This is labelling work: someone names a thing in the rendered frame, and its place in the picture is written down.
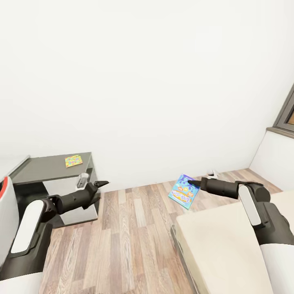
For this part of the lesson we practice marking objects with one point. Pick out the bed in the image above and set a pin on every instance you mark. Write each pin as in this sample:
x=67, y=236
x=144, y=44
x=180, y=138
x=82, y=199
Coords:
x=219, y=250

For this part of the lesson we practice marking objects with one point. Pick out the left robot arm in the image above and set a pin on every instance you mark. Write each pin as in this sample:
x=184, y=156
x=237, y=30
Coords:
x=23, y=267

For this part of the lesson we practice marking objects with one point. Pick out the board game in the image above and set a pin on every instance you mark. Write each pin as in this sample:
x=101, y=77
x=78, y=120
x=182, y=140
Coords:
x=183, y=192

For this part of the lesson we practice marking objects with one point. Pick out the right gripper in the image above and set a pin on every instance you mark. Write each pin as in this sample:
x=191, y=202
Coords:
x=212, y=186

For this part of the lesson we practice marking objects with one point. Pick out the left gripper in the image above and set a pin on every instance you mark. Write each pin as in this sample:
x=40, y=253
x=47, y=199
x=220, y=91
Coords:
x=84, y=198

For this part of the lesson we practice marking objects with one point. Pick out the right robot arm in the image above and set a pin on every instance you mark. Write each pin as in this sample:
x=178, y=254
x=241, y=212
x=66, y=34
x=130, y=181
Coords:
x=271, y=228

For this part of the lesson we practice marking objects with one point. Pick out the jigsaw puzzle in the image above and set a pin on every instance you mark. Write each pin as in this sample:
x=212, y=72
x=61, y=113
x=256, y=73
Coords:
x=73, y=160

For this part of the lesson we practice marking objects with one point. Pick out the desk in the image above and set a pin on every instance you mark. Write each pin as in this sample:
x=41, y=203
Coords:
x=46, y=176

